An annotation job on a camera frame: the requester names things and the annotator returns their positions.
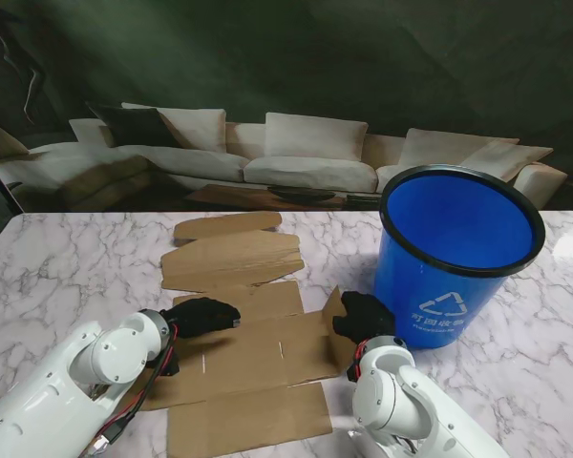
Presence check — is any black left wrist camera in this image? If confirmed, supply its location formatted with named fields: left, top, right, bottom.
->
left=158, top=351, right=180, bottom=379

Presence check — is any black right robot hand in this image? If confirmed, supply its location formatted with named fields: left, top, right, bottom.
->
left=331, top=290, right=397, bottom=345

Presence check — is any brown cardboard box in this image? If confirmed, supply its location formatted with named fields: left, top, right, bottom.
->
left=140, top=211, right=350, bottom=457

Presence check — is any blue recycling bin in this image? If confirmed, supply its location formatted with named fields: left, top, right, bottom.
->
left=372, top=164, right=546, bottom=352

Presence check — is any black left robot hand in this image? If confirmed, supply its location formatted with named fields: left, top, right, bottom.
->
left=159, top=295, right=243, bottom=343

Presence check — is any red black left arm cable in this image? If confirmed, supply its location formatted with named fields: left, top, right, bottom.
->
left=94, top=326, right=179, bottom=452

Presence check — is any printed sofa backdrop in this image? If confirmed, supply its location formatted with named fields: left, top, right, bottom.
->
left=0, top=0, right=573, bottom=214

